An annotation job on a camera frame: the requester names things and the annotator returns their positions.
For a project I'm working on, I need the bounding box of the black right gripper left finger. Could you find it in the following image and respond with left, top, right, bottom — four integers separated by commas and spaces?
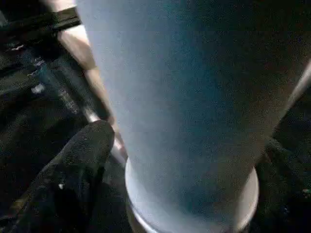
7, 120, 115, 233

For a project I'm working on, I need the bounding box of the black mat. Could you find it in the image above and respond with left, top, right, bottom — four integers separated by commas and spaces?
0, 0, 311, 233

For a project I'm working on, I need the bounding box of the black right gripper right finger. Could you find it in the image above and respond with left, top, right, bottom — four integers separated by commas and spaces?
255, 138, 311, 233

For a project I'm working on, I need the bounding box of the white plastic table leg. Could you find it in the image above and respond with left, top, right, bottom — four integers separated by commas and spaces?
77, 0, 311, 230

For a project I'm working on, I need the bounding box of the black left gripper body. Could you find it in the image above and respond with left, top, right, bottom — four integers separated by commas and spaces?
0, 6, 103, 119

